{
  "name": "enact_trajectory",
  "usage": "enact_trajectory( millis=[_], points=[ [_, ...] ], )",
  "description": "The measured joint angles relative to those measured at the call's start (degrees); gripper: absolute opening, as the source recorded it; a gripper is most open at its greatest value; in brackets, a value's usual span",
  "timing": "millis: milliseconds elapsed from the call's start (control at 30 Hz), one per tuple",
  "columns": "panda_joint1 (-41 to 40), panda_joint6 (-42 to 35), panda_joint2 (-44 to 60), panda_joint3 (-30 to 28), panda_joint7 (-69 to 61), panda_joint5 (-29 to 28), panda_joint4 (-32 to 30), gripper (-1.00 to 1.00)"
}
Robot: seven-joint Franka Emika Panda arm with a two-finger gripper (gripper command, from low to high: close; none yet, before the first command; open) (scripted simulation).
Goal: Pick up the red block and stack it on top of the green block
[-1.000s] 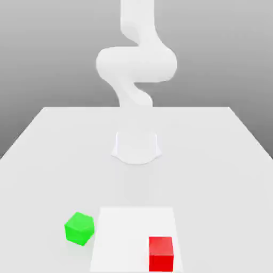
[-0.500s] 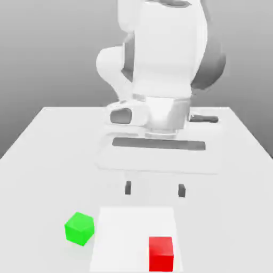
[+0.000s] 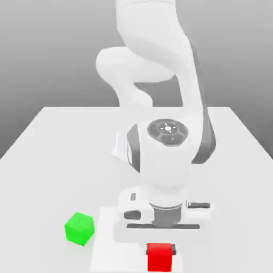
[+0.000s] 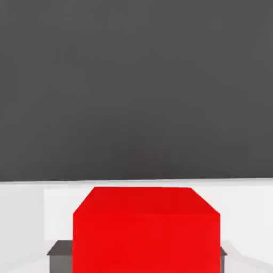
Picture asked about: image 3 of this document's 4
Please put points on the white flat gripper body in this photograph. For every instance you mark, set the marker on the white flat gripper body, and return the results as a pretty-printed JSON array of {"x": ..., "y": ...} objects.
[{"x": 192, "y": 234}]

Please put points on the small red cube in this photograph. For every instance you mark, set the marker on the small red cube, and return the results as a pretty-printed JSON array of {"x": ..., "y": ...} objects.
[{"x": 159, "y": 259}]

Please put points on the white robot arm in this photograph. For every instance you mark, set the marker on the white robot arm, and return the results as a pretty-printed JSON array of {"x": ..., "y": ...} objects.
[{"x": 162, "y": 162}]

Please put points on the small green cube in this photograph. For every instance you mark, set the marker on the small green cube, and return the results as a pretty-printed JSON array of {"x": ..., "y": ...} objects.
[{"x": 79, "y": 229}]

